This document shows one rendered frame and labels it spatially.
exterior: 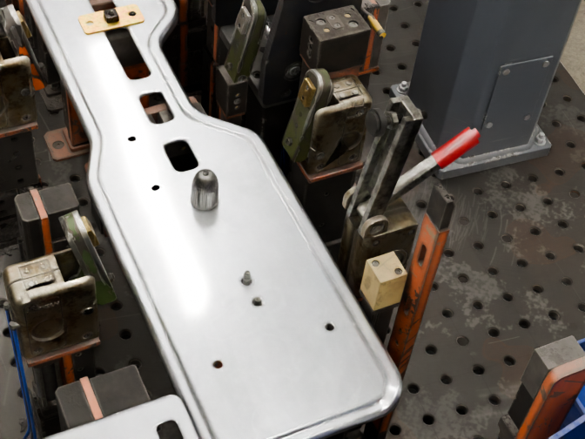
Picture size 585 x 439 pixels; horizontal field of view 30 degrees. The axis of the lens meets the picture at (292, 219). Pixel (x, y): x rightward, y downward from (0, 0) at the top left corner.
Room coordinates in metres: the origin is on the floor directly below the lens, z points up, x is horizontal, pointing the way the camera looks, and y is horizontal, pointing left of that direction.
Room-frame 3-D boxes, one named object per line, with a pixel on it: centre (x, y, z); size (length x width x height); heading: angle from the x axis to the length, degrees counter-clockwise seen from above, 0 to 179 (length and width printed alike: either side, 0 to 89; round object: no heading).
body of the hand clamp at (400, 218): (0.80, -0.10, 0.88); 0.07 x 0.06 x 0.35; 120
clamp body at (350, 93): (0.97, -0.04, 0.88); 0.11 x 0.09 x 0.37; 120
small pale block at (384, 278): (0.72, -0.11, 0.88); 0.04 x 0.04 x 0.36; 30
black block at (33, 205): (0.80, 0.29, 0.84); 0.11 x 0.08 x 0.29; 120
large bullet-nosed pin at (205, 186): (0.83, 0.11, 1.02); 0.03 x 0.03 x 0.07
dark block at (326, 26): (1.04, -0.02, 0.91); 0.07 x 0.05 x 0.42; 120
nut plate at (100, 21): (1.12, 0.28, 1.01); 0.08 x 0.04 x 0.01; 120
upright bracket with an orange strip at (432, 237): (0.71, -0.14, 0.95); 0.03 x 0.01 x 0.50; 30
